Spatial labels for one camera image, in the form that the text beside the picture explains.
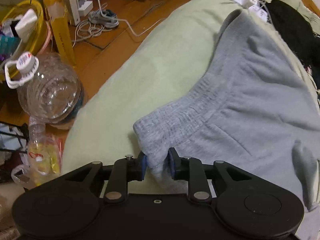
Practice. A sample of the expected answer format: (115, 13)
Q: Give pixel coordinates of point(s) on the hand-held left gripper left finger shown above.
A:
(143, 166)

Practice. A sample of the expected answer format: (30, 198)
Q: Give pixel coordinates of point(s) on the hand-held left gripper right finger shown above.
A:
(172, 166)

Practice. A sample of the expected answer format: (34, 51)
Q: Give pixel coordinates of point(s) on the grey sweatpants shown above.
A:
(250, 92)

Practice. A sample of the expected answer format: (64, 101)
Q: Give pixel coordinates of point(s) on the crushed bottle in plastic bag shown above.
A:
(42, 155)

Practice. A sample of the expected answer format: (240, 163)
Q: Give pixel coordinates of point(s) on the large clear water bottle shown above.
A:
(50, 92)

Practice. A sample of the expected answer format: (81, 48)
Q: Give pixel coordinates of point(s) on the grey sneakers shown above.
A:
(105, 18)

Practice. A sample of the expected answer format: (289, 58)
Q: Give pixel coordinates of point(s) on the yellow paper bag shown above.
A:
(62, 35)

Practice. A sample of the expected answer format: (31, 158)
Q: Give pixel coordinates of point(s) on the white electric heater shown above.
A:
(75, 0)

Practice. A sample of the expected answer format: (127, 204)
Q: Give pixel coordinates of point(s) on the white carton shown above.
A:
(26, 23)

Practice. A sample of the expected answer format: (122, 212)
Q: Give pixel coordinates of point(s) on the black knit sweater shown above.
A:
(290, 22)

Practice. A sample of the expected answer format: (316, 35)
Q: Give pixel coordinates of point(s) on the yellow plastic basket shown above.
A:
(35, 7)

